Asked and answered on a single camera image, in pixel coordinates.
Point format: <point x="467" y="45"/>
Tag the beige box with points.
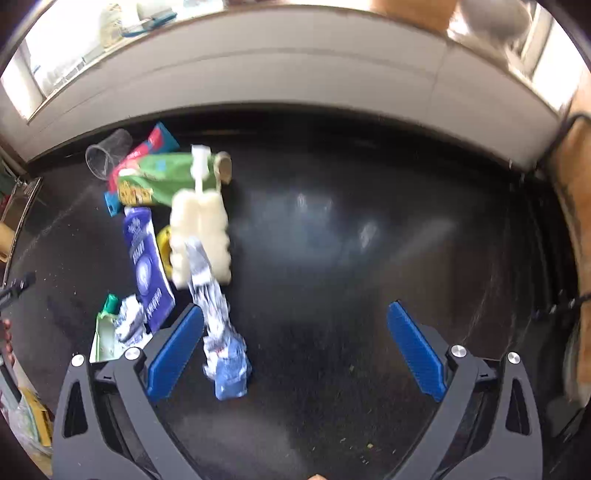
<point x="5" y="240"/>

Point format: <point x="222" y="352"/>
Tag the person's left hand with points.
<point x="5" y="333"/>

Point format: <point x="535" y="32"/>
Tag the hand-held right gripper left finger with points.
<point x="175" y="350"/>

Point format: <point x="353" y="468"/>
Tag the green snack bag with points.
<point x="161" y="177"/>

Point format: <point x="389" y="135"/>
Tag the clear plastic cup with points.
<point x="106" y="154"/>

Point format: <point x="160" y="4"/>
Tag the cardboard tube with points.
<point x="224" y="166"/>

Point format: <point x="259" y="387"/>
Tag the white container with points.
<point x="115" y="23"/>

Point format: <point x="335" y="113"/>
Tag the green capped carton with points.
<point x="105" y="332"/>

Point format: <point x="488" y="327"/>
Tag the small white wrapper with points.
<point x="129" y="318"/>

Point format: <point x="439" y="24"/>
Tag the red teal snack wrapper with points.
<point x="154" y="143"/>

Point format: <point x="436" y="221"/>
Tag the woven basket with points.
<point x="415" y="11"/>

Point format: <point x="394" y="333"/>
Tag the wooden chair with black frame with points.
<point x="575" y="194"/>

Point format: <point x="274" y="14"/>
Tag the white plastic bottle pack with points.
<point x="203" y="230"/>

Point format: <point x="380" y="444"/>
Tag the clear plastic bag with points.
<point x="27" y="420"/>

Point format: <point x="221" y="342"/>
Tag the metal rack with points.
<point x="21" y="198"/>

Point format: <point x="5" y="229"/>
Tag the blue white pouch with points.
<point x="145" y="267"/>

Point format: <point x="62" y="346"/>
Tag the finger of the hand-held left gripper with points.
<point x="19" y="283"/>

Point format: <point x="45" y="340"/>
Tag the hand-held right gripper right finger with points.
<point x="415" y="350"/>

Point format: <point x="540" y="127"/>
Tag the grey round object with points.
<point x="494" y="18"/>

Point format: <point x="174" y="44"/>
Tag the blue white wrapper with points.
<point x="217" y="332"/>

